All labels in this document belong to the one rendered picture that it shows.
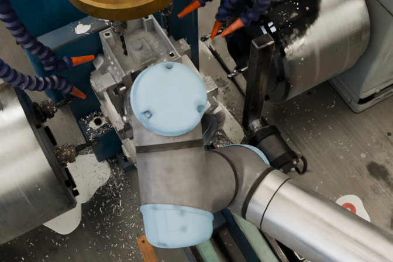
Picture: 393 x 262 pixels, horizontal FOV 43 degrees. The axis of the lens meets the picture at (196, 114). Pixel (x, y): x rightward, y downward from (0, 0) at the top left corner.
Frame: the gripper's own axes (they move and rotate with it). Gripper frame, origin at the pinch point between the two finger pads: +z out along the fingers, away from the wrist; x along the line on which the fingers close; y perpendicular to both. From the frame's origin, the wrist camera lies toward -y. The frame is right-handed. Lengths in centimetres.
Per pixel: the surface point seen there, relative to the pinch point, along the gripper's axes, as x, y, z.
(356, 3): -44.8, 3.3, -2.8
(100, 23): -1.9, 19.3, 4.9
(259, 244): -10.6, -28.8, 3.2
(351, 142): -44, -25, 19
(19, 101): 15.7, 11.8, -1.6
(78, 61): 4.9, 13.6, -3.6
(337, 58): -38.2, -4.5, -0.3
